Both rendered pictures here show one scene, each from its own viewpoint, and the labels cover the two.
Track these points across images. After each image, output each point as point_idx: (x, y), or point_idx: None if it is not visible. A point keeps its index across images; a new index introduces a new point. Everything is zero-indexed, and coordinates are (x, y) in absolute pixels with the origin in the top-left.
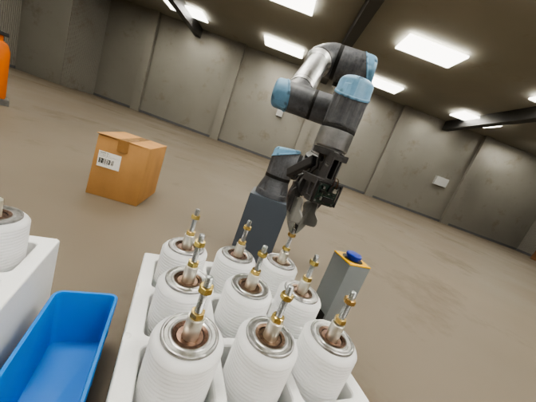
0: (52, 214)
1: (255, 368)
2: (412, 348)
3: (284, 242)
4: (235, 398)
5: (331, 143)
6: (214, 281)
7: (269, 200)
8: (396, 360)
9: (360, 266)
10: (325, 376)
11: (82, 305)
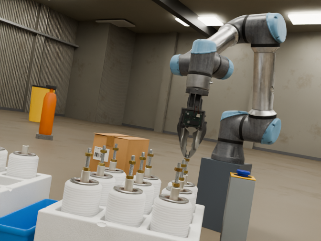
0: (60, 191)
1: (111, 197)
2: None
3: (274, 225)
4: (106, 221)
5: (189, 83)
6: None
7: (219, 162)
8: None
9: (243, 178)
10: (159, 214)
11: None
